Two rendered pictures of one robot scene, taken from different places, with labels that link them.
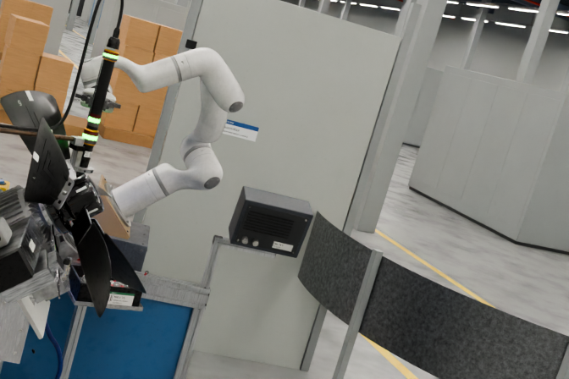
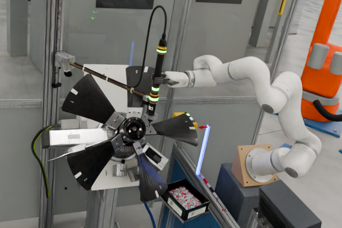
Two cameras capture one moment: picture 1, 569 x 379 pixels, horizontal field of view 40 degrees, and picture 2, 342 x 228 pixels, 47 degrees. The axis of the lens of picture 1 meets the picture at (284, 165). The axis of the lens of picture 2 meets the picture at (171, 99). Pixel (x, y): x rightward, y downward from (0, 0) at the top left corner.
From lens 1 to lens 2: 2.37 m
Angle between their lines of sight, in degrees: 76
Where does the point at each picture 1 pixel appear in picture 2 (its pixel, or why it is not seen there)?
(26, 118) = (135, 80)
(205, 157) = (293, 151)
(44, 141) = (85, 86)
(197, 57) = (239, 62)
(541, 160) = not seen: outside the picture
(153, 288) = (223, 221)
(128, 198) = (256, 161)
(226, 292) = not seen: outside the picture
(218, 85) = (256, 87)
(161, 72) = (220, 69)
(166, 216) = not seen: outside the picture
